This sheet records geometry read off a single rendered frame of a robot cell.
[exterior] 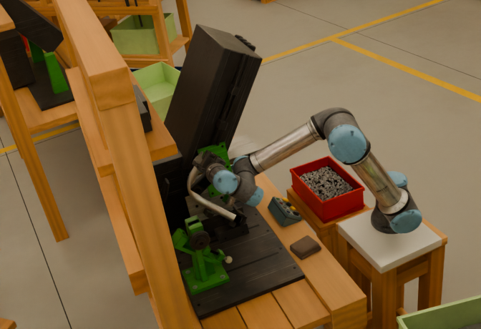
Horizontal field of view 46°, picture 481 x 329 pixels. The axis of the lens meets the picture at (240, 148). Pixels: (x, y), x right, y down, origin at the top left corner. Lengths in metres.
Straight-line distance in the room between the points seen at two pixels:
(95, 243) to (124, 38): 1.82
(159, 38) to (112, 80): 3.43
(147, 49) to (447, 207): 2.67
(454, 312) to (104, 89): 1.32
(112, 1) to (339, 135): 3.31
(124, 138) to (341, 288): 1.05
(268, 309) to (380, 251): 0.50
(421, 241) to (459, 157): 2.18
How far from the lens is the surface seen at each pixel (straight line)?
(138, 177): 1.44
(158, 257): 1.60
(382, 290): 2.34
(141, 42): 4.87
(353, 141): 1.85
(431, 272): 2.48
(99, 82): 1.31
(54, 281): 3.86
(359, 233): 2.32
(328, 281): 2.12
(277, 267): 2.19
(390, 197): 2.06
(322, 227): 2.50
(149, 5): 4.64
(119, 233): 1.90
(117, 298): 3.56
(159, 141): 1.79
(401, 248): 2.27
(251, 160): 2.04
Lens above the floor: 2.40
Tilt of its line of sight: 31 degrees down
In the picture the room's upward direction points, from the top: 9 degrees counter-clockwise
